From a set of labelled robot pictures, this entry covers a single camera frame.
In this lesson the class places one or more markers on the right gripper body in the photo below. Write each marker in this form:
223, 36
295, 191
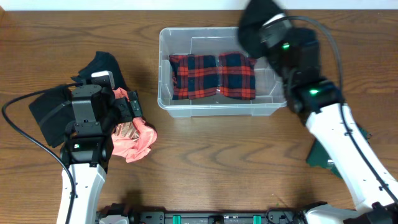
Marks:
281, 65

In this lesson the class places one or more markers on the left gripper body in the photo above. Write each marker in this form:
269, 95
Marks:
129, 106

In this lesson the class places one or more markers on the large black garment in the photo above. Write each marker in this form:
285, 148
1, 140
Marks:
256, 14

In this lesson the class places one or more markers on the pink printed shirt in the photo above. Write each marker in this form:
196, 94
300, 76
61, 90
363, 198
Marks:
132, 140

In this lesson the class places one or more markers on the dark navy garment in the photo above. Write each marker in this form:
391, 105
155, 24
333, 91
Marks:
102, 61

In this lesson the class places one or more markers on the red plaid flannel shirt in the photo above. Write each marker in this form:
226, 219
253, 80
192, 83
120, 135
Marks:
199, 76

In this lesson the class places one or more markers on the clear plastic storage bin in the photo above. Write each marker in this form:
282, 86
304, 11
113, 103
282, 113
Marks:
213, 41

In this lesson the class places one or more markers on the black garment with strap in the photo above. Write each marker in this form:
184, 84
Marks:
53, 112

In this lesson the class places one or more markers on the dark green garment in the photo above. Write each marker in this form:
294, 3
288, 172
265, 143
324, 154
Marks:
323, 155

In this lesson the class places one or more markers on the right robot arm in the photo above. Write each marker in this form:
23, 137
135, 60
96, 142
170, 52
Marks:
318, 101

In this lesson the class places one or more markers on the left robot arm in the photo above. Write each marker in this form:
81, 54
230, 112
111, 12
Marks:
88, 146

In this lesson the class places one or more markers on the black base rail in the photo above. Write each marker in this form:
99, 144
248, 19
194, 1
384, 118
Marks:
120, 213

